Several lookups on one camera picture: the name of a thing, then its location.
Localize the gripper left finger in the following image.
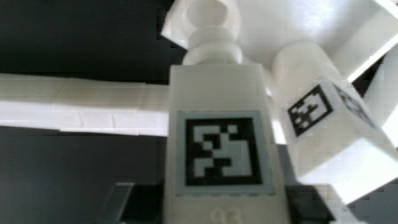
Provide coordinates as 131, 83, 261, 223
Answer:
95, 182, 163, 224

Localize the white chair leg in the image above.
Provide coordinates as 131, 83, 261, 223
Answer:
161, 0, 291, 224

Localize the white chair seat part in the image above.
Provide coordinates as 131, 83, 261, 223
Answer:
159, 0, 398, 148

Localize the white chair leg tagged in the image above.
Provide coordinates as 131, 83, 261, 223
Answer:
273, 42, 398, 203

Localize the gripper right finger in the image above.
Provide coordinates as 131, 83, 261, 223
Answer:
285, 185, 355, 224

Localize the white front fence bar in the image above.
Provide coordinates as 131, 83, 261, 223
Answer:
0, 73, 168, 137

